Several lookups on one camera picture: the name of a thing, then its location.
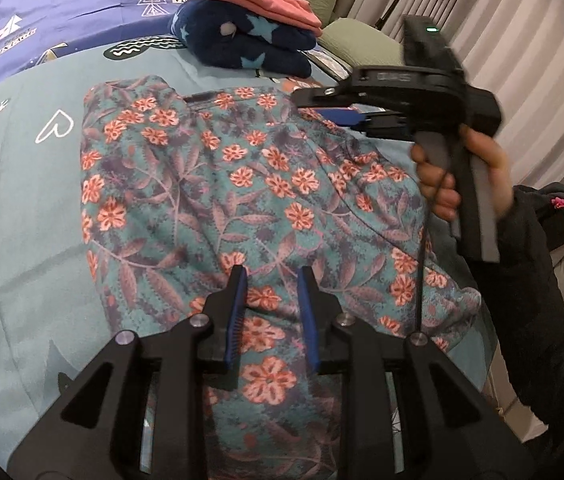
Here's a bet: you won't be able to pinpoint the blue and teal printed bedsheet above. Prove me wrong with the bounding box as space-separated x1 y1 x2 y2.
0 0 492 480

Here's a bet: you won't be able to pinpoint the grey pleated curtain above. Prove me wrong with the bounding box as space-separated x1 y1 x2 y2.
337 0 564 201

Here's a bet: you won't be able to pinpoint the navy star-print garment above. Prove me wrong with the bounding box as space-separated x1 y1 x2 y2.
171 0 319 79

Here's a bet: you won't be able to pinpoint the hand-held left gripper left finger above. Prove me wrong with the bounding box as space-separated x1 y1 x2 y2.
7 265 249 480

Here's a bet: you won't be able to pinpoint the teal floral pants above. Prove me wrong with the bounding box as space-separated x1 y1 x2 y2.
79 75 485 480

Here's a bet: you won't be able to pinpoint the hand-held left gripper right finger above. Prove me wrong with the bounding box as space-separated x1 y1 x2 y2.
297 266 532 480

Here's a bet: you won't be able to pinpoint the thin black cable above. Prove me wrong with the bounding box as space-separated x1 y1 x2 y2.
414 170 457 336

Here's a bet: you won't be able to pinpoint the pink folded garment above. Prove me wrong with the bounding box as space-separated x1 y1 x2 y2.
185 0 323 38

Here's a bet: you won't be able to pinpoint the person's right forearm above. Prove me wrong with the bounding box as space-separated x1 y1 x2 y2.
476 184 564 480

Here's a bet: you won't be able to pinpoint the person's right hand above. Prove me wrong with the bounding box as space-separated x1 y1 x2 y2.
411 127 516 222

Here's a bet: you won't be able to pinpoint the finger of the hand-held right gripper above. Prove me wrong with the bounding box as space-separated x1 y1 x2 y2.
291 85 365 109
319 107 369 130

